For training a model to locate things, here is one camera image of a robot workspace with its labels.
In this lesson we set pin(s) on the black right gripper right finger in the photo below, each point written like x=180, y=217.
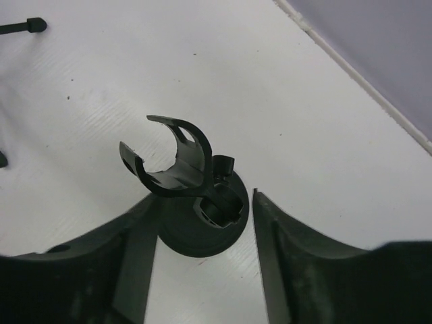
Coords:
x=309, y=277

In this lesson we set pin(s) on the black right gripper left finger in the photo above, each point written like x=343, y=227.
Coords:
x=102, y=276

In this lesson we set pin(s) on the black round-base clip stand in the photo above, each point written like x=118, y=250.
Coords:
x=205, y=205

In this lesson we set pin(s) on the black tripod microphone stand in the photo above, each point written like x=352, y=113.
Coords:
x=31, y=25

